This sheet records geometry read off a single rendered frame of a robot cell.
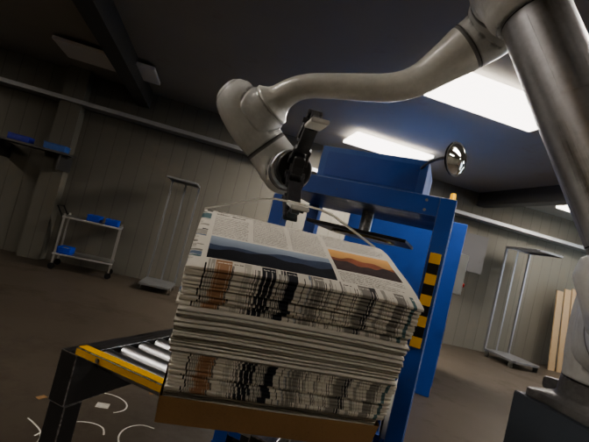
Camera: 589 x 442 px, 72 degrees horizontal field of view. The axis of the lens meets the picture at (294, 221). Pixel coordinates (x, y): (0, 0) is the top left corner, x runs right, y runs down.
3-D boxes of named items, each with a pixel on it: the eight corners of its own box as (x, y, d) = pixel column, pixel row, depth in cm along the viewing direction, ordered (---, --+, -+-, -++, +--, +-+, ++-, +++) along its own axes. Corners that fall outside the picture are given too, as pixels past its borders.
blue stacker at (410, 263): (438, 402, 396) (485, 195, 406) (315, 357, 443) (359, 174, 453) (440, 369, 536) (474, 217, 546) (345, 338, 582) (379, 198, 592)
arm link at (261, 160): (281, 203, 93) (248, 155, 91) (274, 203, 108) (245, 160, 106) (320, 176, 94) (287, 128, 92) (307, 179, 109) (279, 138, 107)
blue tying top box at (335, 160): (422, 197, 213) (430, 160, 214) (315, 178, 235) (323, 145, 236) (425, 210, 255) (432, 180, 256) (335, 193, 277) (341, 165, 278)
